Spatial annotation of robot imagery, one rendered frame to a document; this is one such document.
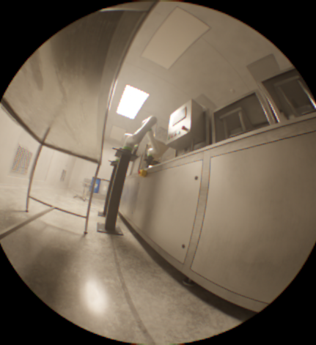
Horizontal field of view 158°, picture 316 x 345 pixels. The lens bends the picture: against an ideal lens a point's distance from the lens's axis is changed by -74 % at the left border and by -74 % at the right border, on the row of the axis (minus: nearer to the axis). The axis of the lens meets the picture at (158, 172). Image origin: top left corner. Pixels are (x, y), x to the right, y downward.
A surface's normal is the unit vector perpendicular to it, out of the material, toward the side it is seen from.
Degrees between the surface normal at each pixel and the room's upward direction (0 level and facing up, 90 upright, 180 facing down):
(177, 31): 180
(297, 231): 90
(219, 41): 180
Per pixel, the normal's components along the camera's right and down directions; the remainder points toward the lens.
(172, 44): -0.19, 0.95
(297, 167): -0.86, -0.28
